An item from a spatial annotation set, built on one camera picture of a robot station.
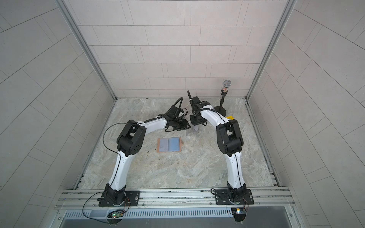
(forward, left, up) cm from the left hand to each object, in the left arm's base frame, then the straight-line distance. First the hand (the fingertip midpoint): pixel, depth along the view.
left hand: (191, 124), depth 99 cm
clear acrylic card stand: (-7, -2, +1) cm, 8 cm away
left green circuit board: (-51, +34, +4) cm, 61 cm away
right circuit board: (-50, -23, -1) cm, 55 cm away
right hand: (+1, -3, +2) cm, 3 cm away
